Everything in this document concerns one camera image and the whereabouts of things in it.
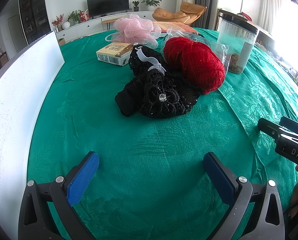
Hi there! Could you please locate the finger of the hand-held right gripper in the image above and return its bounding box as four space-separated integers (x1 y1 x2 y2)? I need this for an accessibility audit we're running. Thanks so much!
280 116 298 139
258 117 293 143

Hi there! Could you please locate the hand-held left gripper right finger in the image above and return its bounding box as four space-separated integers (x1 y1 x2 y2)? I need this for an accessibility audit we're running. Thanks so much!
203 152 285 240

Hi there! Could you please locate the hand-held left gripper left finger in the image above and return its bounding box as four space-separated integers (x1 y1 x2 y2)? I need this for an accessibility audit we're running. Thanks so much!
18 151 100 240

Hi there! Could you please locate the white board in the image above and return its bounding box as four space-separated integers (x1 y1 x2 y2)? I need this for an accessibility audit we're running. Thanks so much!
0 30 65 230

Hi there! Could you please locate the person's right hand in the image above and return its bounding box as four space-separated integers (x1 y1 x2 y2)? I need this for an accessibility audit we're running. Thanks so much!
290 165 298 218

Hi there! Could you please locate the green tablecloth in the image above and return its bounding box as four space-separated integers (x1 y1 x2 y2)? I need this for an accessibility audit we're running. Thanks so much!
27 27 298 240

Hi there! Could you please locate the clear bag of nuts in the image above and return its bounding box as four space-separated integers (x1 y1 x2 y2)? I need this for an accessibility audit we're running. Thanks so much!
212 42 239 73

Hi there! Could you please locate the red yarn ball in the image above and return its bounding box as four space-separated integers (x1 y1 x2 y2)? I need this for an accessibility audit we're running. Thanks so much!
163 37 226 95

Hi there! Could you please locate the clear jar with black lid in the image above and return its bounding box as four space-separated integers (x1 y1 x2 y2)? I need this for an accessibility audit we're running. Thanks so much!
217 12 259 74

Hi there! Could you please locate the black lace pouch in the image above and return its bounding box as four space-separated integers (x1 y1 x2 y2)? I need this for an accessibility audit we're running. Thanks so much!
115 44 204 118

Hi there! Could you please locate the clear plastic bag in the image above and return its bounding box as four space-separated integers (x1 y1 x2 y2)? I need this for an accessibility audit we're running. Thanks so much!
162 26 209 46

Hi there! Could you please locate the white curtain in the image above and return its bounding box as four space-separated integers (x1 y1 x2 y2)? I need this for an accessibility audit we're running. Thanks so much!
257 0 293 30

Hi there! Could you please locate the yellow tissue pack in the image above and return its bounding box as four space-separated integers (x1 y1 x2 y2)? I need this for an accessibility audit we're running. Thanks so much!
96 42 137 67

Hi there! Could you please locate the wooden dining chair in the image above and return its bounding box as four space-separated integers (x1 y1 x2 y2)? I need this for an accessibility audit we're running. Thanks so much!
0 51 10 75

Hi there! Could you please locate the orange lounge chair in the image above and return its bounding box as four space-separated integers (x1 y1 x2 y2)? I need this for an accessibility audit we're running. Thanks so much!
152 1 207 25

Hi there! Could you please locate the orange book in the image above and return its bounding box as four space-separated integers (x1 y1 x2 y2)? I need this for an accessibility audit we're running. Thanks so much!
151 21 199 33

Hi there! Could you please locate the white television cabinet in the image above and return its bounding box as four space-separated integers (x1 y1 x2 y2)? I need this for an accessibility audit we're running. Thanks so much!
55 10 157 43

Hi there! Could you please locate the pink mesh bath sponge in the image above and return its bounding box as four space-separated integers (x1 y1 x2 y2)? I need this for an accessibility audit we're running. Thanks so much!
105 14 162 48

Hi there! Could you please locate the red flower bouquet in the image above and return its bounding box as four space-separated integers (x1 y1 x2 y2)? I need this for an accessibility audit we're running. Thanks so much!
51 14 64 32

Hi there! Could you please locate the wooden stool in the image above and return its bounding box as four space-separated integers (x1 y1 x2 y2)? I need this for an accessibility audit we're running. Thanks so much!
101 17 122 31

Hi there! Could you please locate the bushy potted plant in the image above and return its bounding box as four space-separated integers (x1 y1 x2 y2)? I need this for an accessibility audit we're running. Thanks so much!
67 10 82 24

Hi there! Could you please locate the dark display cabinet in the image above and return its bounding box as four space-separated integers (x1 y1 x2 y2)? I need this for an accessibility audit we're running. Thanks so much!
18 0 51 45

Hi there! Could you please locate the large potted plant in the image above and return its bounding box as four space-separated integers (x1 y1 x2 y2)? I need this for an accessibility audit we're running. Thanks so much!
141 0 162 12

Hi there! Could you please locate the black television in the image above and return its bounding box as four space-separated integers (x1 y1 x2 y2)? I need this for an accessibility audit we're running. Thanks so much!
86 0 129 18

